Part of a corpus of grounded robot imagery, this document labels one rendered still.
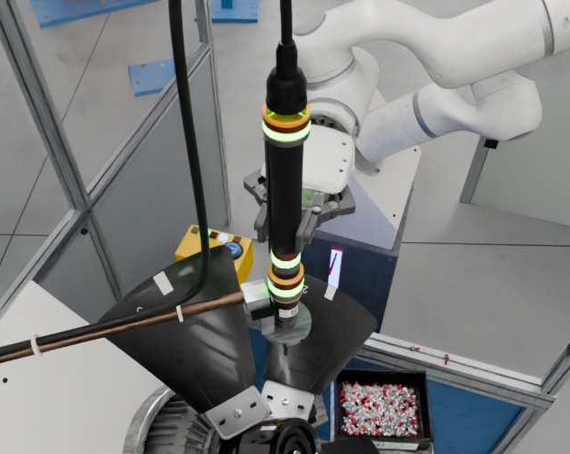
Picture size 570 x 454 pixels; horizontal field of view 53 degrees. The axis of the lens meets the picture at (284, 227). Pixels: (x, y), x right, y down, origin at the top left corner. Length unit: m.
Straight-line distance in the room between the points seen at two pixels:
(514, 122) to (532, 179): 1.67
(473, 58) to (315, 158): 0.24
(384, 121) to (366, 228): 0.30
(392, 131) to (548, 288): 1.63
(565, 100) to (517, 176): 0.45
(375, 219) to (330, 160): 0.81
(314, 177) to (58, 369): 0.57
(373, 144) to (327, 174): 0.75
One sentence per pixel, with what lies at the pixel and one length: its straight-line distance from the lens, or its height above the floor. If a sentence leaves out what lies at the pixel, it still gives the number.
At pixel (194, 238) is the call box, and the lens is 1.39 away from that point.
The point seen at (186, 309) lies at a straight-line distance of 0.71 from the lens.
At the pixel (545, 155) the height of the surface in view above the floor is 0.39.
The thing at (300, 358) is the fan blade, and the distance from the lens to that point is 1.06.
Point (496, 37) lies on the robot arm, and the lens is 0.77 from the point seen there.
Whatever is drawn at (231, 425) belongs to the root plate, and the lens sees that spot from 0.97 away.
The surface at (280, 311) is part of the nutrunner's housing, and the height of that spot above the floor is 1.50.
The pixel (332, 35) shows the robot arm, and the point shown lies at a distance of 0.73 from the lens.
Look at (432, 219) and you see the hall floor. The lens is 2.94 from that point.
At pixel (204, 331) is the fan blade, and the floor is 1.37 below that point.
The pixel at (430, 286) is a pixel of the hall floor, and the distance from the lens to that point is 2.67.
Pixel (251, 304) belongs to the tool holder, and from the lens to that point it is 0.71.
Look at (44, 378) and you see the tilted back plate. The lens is 1.02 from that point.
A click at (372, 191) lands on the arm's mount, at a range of 1.45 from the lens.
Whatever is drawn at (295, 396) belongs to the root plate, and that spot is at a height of 1.18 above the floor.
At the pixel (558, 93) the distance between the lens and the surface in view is 2.64.
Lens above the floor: 2.13
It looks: 49 degrees down
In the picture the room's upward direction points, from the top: straight up
